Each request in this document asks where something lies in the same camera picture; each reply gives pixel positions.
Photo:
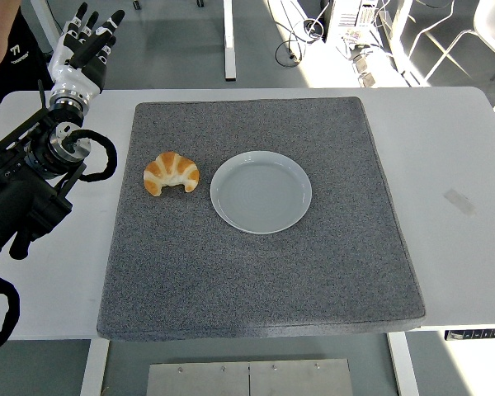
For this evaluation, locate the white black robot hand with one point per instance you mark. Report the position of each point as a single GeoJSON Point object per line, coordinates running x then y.
{"type": "Point", "coordinates": [72, 78]}

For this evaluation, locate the golden croissant bread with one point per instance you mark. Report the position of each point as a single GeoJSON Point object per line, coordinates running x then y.
{"type": "Point", "coordinates": [171, 167]}

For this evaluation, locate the person's forearm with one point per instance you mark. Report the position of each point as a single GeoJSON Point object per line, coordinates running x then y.
{"type": "Point", "coordinates": [4, 20]}

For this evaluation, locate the pale grey round plate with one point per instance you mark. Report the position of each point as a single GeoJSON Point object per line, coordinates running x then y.
{"type": "Point", "coordinates": [260, 194]}

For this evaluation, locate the grey metal plate with screws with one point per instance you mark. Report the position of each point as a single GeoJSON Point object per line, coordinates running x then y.
{"type": "Point", "coordinates": [301, 377]}
{"type": "Point", "coordinates": [198, 379]}

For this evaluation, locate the person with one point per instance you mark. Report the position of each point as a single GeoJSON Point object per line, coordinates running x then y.
{"type": "Point", "coordinates": [22, 62]}

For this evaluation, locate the slanted white desk leg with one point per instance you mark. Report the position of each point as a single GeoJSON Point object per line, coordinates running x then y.
{"type": "Point", "coordinates": [43, 12]}

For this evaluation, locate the straight white desk leg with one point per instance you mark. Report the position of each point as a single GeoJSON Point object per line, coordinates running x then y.
{"type": "Point", "coordinates": [229, 41]}

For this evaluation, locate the grey speckled felt mat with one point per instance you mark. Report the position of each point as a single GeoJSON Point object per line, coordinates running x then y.
{"type": "Point", "coordinates": [251, 280]}

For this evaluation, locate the white equipment box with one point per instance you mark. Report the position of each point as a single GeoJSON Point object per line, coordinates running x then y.
{"type": "Point", "coordinates": [350, 16]}

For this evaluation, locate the white table leg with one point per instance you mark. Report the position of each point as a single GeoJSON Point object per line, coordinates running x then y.
{"type": "Point", "coordinates": [94, 367]}
{"type": "Point", "coordinates": [403, 367]}

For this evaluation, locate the white power strip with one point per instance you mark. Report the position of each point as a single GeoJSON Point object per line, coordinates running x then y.
{"type": "Point", "coordinates": [367, 68]}

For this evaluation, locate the clear tape patch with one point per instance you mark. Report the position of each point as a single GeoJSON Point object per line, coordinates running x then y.
{"type": "Point", "coordinates": [460, 202]}

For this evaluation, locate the table height control panel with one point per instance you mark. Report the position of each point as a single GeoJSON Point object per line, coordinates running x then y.
{"type": "Point", "coordinates": [478, 334]}

